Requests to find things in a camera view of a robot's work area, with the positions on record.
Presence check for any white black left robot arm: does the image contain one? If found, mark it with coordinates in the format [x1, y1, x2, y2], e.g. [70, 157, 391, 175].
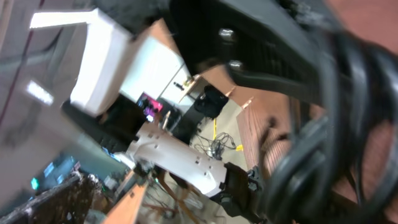
[95, 0, 320, 223]

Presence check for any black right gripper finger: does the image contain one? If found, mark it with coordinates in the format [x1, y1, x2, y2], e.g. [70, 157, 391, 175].
[1, 172, 100, 224]

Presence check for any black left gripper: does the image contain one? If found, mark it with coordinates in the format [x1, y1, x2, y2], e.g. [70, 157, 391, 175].
[93, 0, 323, 105]

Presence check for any black USB-A cable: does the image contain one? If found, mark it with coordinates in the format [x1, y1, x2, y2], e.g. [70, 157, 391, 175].
[261, 27, 398, 224]

